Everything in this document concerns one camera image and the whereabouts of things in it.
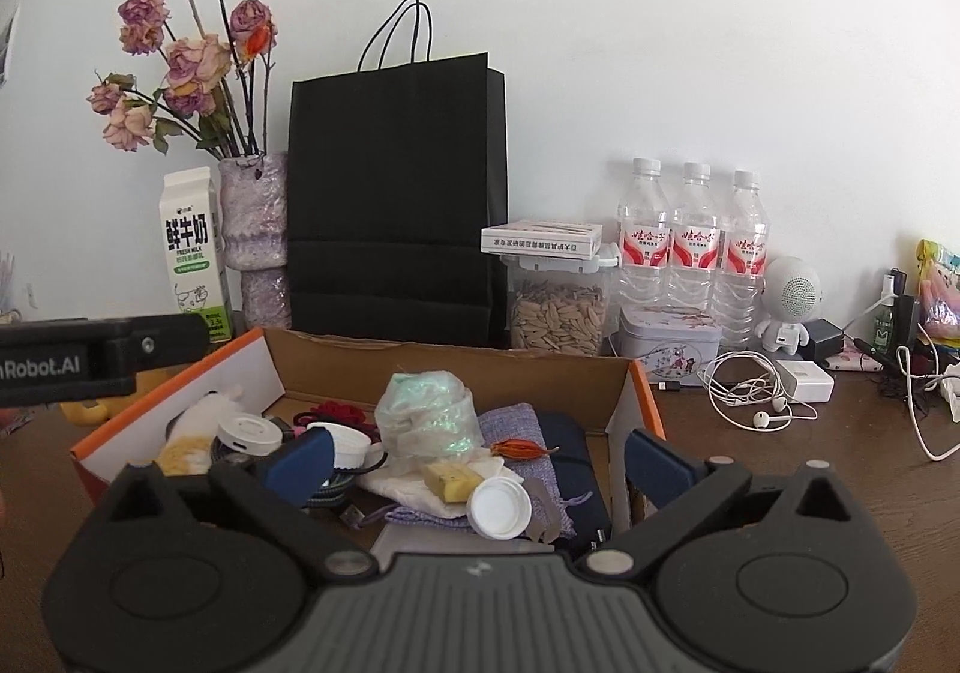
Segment purple mottled vase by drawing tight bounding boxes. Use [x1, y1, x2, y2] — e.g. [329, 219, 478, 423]
[217, 151, 292, 330]

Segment black braided cable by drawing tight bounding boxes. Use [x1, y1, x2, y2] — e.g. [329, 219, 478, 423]
[210, 436, 391, 513]

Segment red fabric rose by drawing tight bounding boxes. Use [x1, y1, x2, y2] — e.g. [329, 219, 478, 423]
[294, 399, 380, 434]

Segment white robot speaker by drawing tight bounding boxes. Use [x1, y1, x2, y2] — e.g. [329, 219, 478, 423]
[754, 255, 824, 355]

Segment white green milk carton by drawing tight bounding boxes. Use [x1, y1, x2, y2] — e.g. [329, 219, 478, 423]
[157, 166, 232, 344]

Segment purple linen cloth bag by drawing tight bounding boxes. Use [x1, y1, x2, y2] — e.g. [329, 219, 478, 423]
[382, 406, 578, 539]

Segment white wired earphones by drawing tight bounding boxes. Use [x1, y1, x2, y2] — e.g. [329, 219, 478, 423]
[697, 350, 818, 430]

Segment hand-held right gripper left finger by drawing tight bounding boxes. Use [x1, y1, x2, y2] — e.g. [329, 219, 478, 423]
[105, 427, 376, 580]

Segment white ribbed bottle cap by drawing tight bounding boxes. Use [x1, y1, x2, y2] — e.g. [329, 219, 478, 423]
[466, 475, 533, 540]

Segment dark blue pouch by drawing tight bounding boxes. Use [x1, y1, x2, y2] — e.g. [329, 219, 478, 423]
[536, 410, 616, 543]

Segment flat white printed box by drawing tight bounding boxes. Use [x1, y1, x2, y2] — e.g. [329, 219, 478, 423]
[481, 219, 603, 260]

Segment black power adapter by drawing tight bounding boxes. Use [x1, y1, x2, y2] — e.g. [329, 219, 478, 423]
[806, 319, 845, 366]

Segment yellow snack bag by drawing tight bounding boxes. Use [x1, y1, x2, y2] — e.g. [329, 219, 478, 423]
[915, 238, 960, 351]

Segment clear seed container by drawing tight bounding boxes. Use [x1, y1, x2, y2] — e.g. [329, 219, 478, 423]
[501, 245, 620, 357]

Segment wall poster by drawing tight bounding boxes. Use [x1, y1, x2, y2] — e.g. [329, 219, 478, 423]
[0, 5, 22, 90]

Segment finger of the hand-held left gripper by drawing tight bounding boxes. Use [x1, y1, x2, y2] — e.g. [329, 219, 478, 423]
[112, 314, 212, 374]

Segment yellow ceramic mug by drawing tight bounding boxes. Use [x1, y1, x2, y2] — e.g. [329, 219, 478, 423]
[58, 373, 173, 447]

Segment white charging cable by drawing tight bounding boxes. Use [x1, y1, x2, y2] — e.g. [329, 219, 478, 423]
[896, 345, 960, 462]

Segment orange cardboard box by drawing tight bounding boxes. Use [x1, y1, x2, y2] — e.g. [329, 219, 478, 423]
[70, 326, 667, 546]

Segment white square charger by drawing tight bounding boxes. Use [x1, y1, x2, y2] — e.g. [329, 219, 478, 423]
[776, 359, 835, 405]

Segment black paper bag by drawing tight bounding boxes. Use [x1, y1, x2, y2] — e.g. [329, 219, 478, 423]
[287, 0, 511, 349]

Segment pink floral case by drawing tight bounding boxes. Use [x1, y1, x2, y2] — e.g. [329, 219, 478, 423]
[825, 339, 886, 372]

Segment white round case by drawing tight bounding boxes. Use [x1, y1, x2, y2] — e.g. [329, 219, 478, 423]
[217, 414, 284, 458]

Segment yellow white plush toy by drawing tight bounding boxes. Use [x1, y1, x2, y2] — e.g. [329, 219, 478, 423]
[154, 384, 248, 479]

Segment black upright device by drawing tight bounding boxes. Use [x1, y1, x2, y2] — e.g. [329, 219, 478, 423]
[889, 294, 923, 374]

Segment white tissue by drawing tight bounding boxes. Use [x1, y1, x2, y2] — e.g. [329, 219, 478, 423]
[356, 451, 507, 513]

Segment small green spray bottle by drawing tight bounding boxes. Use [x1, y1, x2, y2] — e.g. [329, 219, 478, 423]
[874, 271, 897, 355]

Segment yellow soap bar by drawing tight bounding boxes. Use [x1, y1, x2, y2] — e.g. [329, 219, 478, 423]
[421, 459, 485, 505]

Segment iridescent plastic bag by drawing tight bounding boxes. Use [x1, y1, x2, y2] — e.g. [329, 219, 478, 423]
[373, 370, 481, 460]

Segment dried orange flower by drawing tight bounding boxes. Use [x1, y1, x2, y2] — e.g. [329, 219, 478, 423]
[489, 439, 562, 462]

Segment printed tin box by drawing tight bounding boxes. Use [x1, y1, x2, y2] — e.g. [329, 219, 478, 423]
[616, 304, 722, 385]

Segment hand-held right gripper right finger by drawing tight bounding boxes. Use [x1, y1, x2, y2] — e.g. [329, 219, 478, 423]
[581, 427, 856, 580]

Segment dried pink rose bouquet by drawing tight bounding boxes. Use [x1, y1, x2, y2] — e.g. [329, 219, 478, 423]
[86, 0, 278, 160]

